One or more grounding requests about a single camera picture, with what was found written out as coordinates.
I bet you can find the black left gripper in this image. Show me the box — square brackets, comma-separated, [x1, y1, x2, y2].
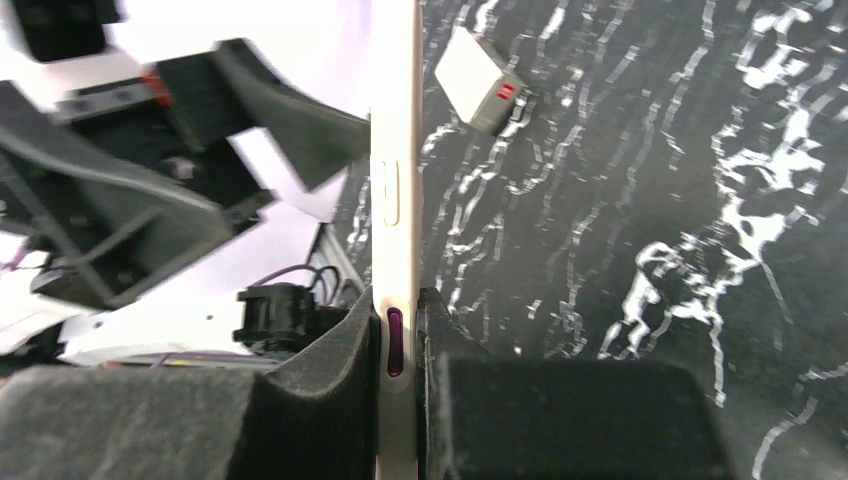
[1, 38, 370, 309]

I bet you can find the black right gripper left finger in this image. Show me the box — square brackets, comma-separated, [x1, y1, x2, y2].
[1, 292, 379, 480]

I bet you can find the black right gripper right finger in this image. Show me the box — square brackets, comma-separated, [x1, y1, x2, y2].
[418, 287, 736, 479]

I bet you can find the beige phone case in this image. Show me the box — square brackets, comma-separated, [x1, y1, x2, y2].
[370, 0, 423, 479]

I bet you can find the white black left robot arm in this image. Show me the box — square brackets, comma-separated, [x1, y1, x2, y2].
[1, 39, 370, 364]

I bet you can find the purple smartphone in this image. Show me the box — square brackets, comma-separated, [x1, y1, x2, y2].
[386, 307, 405, 378]

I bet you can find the white box on table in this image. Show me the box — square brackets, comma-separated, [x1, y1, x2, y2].
[435, 26, 526, 135]

